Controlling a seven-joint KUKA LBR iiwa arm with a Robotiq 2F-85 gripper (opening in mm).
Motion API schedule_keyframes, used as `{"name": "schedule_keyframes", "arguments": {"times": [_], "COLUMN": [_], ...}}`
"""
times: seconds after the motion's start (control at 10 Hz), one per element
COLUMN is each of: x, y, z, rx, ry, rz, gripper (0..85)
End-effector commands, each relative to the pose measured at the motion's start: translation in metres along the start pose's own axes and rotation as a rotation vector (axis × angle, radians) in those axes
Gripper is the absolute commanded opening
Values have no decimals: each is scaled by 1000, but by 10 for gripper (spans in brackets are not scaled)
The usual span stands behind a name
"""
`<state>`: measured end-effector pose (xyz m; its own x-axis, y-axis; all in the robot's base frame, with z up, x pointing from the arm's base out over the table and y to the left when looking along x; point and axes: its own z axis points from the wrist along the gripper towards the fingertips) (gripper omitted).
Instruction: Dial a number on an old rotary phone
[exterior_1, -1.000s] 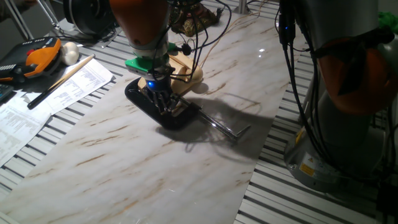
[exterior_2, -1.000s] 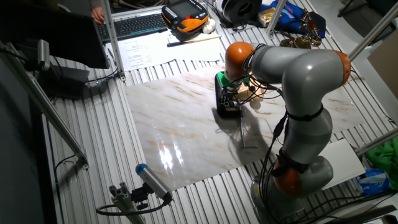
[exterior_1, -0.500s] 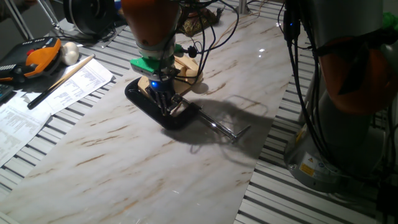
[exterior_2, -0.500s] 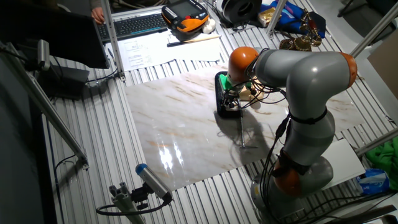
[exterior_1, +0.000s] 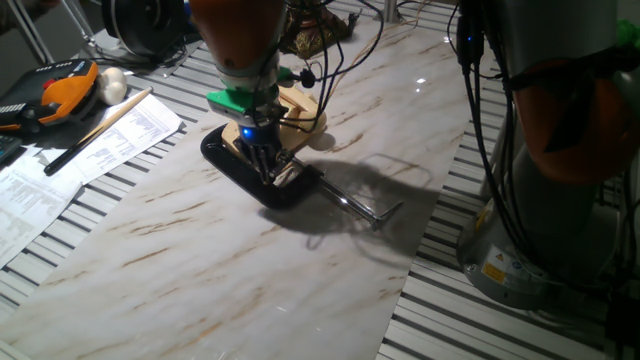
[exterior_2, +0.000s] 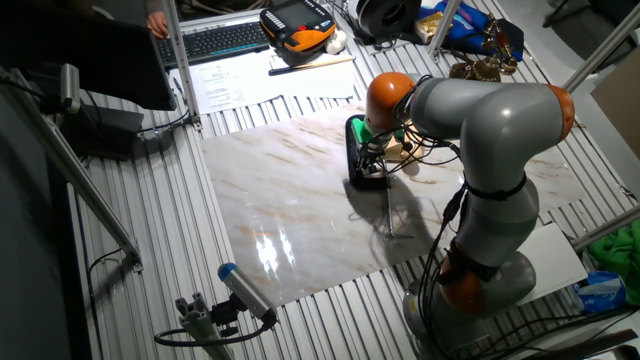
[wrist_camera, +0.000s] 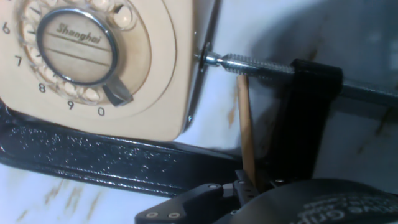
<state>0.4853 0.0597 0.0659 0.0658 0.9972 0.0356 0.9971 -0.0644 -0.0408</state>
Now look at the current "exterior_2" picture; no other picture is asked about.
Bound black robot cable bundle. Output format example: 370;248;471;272
357;74;471;359

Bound wrist camera with green mount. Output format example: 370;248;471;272
352;117;406;145

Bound blue plastic package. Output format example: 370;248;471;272
572;269;629;315

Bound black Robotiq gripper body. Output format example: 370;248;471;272
355;143;389;177

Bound brown cardboard panel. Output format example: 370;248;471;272
589;59;640;161

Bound black office chair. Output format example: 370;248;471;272
542;0;640;59

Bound white round knob object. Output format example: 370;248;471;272
324;28;349;55

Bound blue cloth bag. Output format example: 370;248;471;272
417;0;525;56

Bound black monitor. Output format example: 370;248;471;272
0;4;177;112

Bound black keyboard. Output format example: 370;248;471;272
155;19;271;69

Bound silver cylinder device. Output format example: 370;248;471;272
58;62;82;115

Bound black box device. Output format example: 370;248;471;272
58;102;146;161

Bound long wooden stick black tip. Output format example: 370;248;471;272
268;54;356;77

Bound printed paper sheet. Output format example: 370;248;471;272
269;47;357;100
168;59;281;116

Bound marble pattern sheet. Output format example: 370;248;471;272
199;102;586;307

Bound black C-clamp with steel screw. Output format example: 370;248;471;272
344;113;417;240

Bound aluminium frame post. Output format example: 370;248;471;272
0;64;145;274
427;0;464;64
569;204;640;252
160;0;204;132
562;2;640;96

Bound orange black teach pendant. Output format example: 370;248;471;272
258;0;337;55

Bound black camera cable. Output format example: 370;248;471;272
153;319;274;348

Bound white flat board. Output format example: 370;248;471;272
514;222;589;306

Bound green cloth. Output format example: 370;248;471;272
587;225;640;307

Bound grey camera mount profile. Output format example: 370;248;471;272
174;292;236;360

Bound beige rotary phone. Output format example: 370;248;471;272
382;137;426;164

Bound gold foil packet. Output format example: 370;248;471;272
413;10;446;45

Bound person's bare hand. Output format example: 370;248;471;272
146;10;170;40

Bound black filament spool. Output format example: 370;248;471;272
355;0;424;44

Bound silver camera with blue end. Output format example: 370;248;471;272
217;262;279;325

